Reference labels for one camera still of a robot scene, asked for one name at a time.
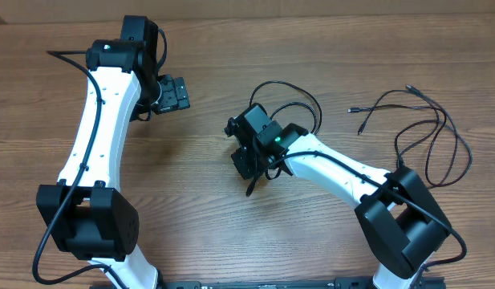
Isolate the black cable with barrel plug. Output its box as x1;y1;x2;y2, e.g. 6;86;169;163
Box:
347;104;473;189

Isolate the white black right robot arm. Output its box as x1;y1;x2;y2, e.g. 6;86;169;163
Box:
225;116;450;288

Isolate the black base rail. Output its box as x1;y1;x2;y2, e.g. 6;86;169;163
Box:
89;277;447;289

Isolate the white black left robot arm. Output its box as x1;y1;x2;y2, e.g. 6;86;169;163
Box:
31;36;189;288

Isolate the black thin USB cable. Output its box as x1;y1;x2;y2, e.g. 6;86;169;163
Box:
356;83;452;168

